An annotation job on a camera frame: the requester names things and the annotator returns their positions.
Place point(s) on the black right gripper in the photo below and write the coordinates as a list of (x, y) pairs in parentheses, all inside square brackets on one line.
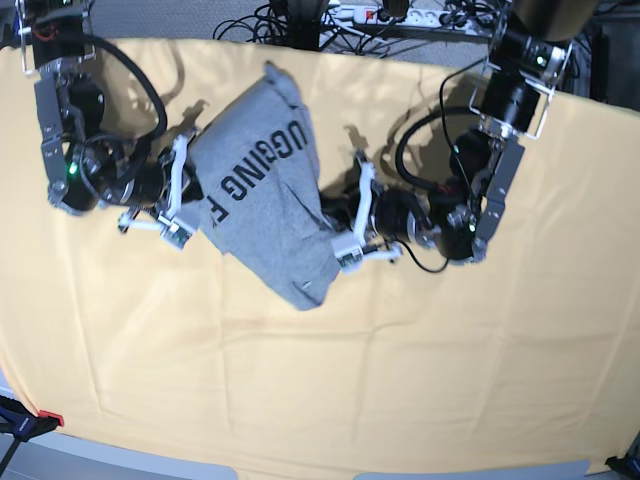
[(160, 183)]

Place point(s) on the yellow table cloth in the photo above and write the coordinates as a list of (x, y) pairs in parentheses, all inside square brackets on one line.
[(529, 358)]

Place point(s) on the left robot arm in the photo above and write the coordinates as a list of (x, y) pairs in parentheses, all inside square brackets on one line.
[(528, 54)]

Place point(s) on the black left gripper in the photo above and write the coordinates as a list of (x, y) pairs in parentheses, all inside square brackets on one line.
[(400, 216)]

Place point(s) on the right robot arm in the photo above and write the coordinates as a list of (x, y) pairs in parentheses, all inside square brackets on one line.
[(86, 165)]

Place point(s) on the blue red clamp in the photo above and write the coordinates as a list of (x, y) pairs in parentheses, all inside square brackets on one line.
[(23, 425)]

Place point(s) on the white power strip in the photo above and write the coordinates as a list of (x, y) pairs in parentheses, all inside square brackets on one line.
[(416, 21)]

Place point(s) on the grey t-shirt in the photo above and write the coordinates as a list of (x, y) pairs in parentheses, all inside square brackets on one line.
[(258, 169)]

